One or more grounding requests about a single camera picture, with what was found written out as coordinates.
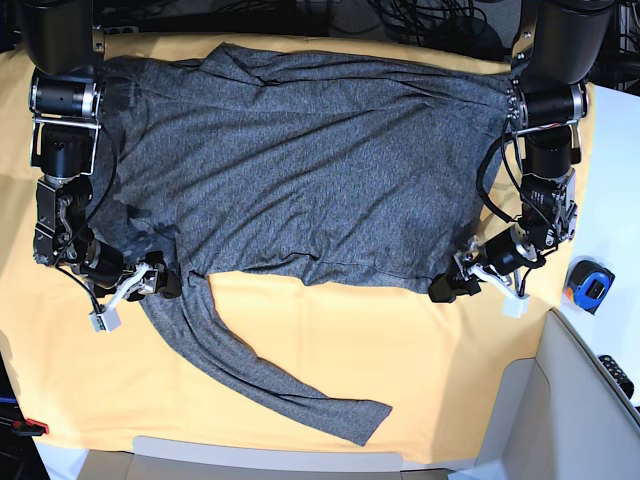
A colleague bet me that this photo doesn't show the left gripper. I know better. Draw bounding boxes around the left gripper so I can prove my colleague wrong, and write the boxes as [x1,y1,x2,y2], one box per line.
[428,227,543,303]

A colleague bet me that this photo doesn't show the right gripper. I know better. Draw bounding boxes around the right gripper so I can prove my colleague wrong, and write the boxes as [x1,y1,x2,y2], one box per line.
[74,240,182,301]

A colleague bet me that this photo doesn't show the grey long-sleeve shirt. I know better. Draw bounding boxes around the grey long-sleeve shirt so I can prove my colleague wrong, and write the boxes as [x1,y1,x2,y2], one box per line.
[91,45,511,446]

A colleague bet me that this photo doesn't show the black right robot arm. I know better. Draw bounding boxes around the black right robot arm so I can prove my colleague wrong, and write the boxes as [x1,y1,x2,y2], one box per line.
[17,1,460,301]

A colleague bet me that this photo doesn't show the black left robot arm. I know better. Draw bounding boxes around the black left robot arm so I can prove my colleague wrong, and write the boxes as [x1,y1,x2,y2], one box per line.
[428,1,616,306]

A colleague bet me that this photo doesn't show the blue black tape measure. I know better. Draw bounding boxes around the blue black tape measure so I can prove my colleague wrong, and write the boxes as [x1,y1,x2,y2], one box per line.
[565,259,615,315]

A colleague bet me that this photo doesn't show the white cardboard box right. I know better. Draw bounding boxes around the white cardboard box right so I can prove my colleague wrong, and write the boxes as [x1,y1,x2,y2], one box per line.
[471,310,639,479]

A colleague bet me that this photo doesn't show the white cardboard box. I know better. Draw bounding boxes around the white cardboard box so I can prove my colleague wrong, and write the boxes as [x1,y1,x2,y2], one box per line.
[471,310,639,479]
[78,436,475,479]

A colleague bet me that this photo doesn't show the white cardboard box bottom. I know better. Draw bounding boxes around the white cardboard box bottom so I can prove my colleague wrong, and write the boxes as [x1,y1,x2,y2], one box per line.
[78,436,475,479]

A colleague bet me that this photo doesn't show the black studded remote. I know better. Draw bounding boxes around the black studded remote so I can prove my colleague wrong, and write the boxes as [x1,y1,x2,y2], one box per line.
[598,355,635,399]

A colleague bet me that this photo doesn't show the red black clamp left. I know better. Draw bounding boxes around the red black clamp left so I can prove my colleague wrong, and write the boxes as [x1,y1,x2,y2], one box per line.
[10,419,49,437]

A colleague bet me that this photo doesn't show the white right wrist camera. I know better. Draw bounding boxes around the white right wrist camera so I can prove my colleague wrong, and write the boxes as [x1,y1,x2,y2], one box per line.
[89,309,121,333]

